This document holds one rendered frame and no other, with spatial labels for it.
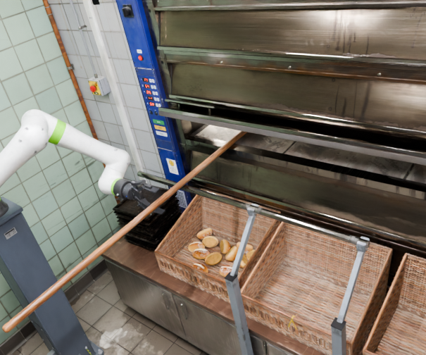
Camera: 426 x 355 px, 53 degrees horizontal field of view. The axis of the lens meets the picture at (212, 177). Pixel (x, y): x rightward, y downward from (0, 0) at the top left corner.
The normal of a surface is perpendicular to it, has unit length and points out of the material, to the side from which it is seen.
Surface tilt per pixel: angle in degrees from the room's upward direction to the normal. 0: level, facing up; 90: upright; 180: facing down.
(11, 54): 90
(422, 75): 90
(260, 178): 70
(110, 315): 0
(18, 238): 90
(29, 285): 90
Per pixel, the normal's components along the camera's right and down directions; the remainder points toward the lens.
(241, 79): -0.62, 0.21
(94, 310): -0.18, -0.83
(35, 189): 0.78, 0.22
